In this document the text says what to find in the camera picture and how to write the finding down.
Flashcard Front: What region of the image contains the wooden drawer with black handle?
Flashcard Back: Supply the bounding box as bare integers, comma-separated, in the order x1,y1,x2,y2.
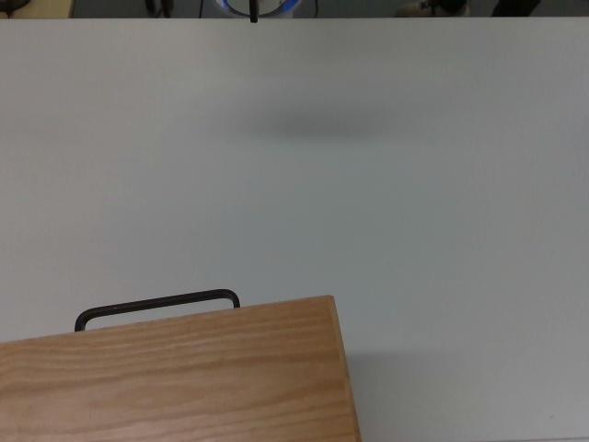
74,288,242,333

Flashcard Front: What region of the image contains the wooden cabinet shell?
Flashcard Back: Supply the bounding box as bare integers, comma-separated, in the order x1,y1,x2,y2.
0,294,363,442

